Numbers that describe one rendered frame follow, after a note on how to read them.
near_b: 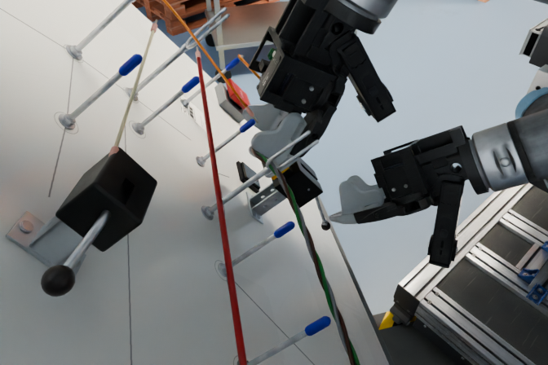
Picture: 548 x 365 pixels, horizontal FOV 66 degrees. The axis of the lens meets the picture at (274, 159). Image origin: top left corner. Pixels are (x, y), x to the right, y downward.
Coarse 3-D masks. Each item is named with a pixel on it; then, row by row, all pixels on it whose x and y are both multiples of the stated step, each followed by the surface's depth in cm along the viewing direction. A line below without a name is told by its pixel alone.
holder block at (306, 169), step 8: (296, 168) 52; (304, 168) 55; (288, 176) 52; (296, 176) 52; (304, 176) 52; (312, 176) 56; (280, 184) 52; (288, 184) 53; (296, 184) 53; (304, 184) 53; (312, 184) 54; (296, 192) 54; (304, 192) 54; (312, 192) 55; (320, 192) 55; (296, 200) 55; (304, 200) 55
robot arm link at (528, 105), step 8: (544, 88) 62; (528, 96) 63; (536, 96) 62; (544, 96) 61; (520, 104) 64; (528, 104) 62; (536, 104) 61; (544, 104) 60; (520, 112) 63; (528, 112) 62
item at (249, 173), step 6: (240, 162) 62; (240, 168) 60; (246, 168) 61; (240, 174) 60; (246, 174) 59; (252, 174) 61; (240, 180) 59; (246, 180) 59; (258, 180) 62; (252, 186) 60; (258, 186) 61
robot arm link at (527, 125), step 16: (544, 112) 47; (512, 128) 48; (528, 128) 47; (544, 128) 46; (528, 144) 46; (544, 144) 45; (528, 160) 46; (544, 160) 46; (528, 176) 47; (544, 176) 47
